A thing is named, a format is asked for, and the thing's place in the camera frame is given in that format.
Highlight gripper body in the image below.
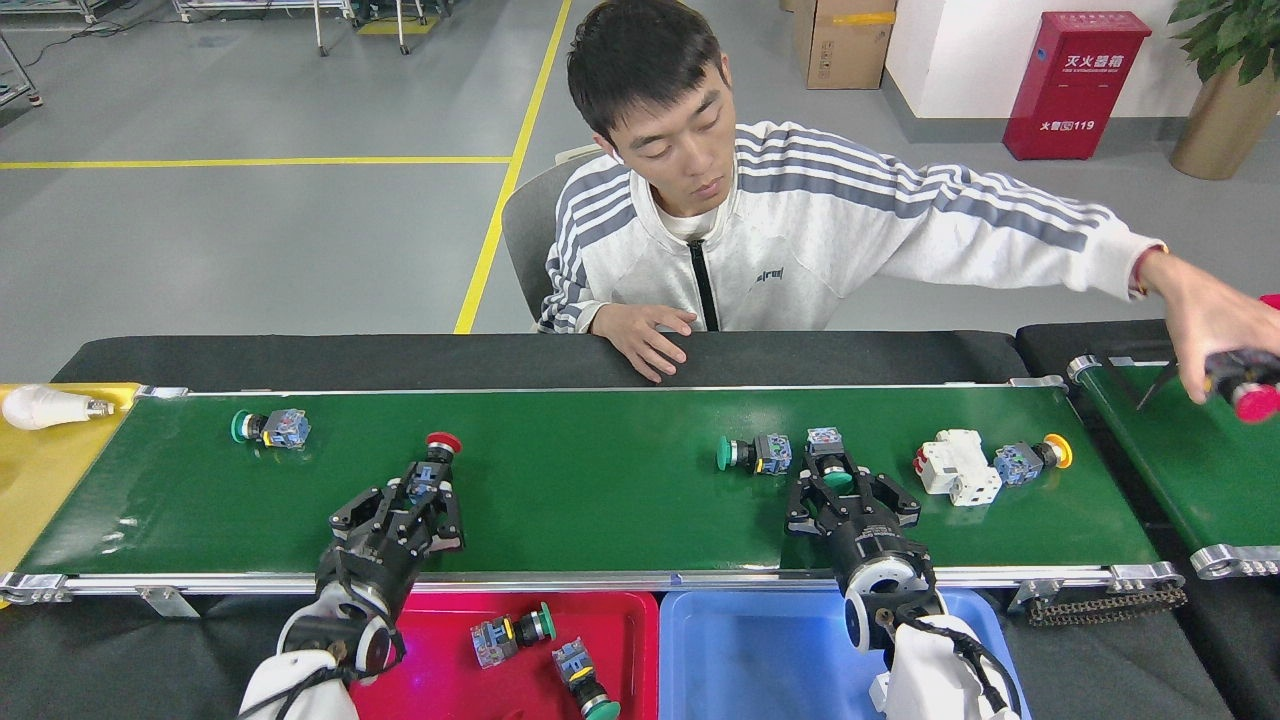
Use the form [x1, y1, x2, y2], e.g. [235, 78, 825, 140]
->
[825, 518, 936, 596]
[318, 530, 426, 621]

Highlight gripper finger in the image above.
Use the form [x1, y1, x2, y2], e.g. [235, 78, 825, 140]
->
[330, 478, 421, 536]
[410, 465, 464, 556]
[786, 462, 851, 536]
[850, 470, 921, 523]

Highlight red push button switch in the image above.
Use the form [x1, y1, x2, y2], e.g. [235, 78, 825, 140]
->
[1204, 349, 1280, 424]
[404, 431, 464, 504]

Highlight green belt conveyor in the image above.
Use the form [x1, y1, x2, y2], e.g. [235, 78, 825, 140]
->
[1067, 354, 1280, 581]
[0, 376, 1188, 606]

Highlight blue plastic tray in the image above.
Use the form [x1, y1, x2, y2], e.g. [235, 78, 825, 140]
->
[658, 588, 1031, 720]

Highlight yellow plastic tray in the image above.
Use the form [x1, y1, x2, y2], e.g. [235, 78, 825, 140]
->
[0, 383, 141, 606]

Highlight person's right hand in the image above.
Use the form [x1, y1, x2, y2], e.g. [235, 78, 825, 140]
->
[592, 303, 697, 381]

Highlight person's left hand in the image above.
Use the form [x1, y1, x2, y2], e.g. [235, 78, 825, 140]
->
[1142, 250, 1280, 403]

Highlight person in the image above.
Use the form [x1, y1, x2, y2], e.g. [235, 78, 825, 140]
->
[538, 0, 1171, 336]

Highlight white light bulb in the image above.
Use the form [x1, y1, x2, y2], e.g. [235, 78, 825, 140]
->
[2, 385, 116, 431]

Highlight red fire extinguisher cabinet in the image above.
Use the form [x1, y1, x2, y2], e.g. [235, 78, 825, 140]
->
[1003, 11, 1153, 162]

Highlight brown cardboard box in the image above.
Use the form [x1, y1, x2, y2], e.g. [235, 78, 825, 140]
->
[793, 0, 898, 91]

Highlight yellow floor plate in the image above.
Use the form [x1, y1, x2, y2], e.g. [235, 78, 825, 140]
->
[357, 13, 438, 36]

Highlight potted plant in gold pot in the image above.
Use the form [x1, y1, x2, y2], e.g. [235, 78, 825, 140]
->
[1168, 0, 1280, 181]

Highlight white metal stand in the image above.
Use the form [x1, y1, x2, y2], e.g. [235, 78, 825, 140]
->
[170, 0, 411, 57]

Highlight yellow push button switch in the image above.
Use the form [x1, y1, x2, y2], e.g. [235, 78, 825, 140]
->
[994, 432, 1074, 489]

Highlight conveyor drive chain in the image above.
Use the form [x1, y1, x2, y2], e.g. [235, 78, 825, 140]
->
[1028, 587, 1189, 628]

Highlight black cable bundle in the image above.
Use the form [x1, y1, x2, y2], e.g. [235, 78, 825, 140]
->
[1100, 355, 1181, 413]

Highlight red string bracelet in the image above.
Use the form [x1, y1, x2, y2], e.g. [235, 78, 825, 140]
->
[1130, 243, 1169, 298]

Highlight metal frame rack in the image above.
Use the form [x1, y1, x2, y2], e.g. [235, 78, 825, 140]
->
[0, 35, 43, 108]

